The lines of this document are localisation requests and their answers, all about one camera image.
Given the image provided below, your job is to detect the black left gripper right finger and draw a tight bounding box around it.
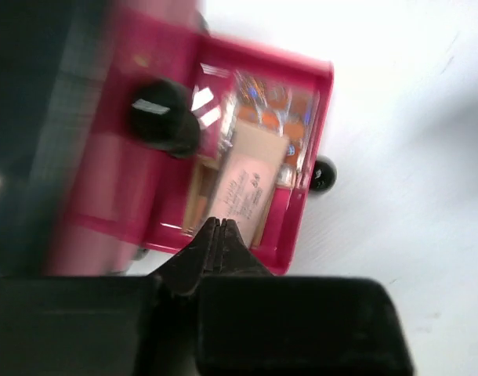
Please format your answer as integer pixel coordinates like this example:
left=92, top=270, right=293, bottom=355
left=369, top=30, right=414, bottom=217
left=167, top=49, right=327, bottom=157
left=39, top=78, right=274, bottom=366
left=197, top=220, right=415, bottom=375

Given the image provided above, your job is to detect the black drawer organizer cabinet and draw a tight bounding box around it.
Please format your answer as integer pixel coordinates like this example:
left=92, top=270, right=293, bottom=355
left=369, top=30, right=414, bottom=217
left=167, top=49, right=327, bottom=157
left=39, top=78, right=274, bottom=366
left=0, top=1, right=114, bottom=277

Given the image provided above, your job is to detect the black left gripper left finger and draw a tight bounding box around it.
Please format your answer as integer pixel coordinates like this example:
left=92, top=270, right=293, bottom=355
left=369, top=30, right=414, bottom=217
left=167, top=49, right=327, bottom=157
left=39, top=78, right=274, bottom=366
left=0, top=218, right=220, bottom=375

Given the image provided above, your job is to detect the pink blush palette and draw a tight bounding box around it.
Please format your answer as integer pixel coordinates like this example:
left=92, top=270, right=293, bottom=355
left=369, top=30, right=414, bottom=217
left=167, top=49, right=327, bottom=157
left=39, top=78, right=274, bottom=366
left=208, top=121, right=289, bottom=246

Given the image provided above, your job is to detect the four-colour eyeshadow palette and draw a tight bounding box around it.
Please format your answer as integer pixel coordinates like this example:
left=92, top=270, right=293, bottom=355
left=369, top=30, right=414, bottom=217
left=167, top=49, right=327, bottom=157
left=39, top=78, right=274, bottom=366
left=182, top=157, right=219, bottom=236

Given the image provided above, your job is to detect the pink bottom drawer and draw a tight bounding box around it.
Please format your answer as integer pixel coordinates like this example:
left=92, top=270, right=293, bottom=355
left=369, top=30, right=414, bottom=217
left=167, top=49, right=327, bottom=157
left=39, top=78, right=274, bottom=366
left=143, top=37, right=335, bottom=275

